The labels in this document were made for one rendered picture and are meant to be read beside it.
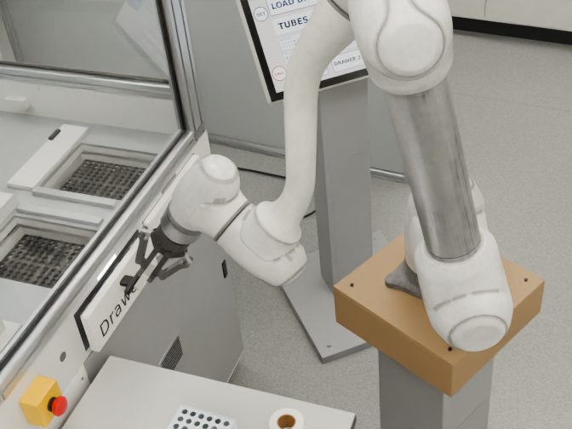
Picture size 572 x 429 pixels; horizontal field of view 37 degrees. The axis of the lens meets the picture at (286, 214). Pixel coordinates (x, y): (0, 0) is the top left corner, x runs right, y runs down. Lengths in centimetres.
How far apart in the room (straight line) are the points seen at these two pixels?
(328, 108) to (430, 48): 139
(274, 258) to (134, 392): 50
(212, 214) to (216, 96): 223
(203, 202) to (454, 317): 50
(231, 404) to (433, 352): 44
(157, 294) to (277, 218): 69
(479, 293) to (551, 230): 186
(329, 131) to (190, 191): 108
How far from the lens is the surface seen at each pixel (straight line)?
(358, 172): 276
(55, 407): 177
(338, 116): 261
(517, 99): 416
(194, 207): 162
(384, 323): 184
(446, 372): 179
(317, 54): 146
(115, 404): 191
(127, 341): 211
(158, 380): 193
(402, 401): 215
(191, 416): 182
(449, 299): 158
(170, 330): 231
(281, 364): 291
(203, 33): 367
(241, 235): 160
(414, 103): 132
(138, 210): 204
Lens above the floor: 219
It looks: 39 degrees down
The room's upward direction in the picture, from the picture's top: 7 degrees counter-clockwise
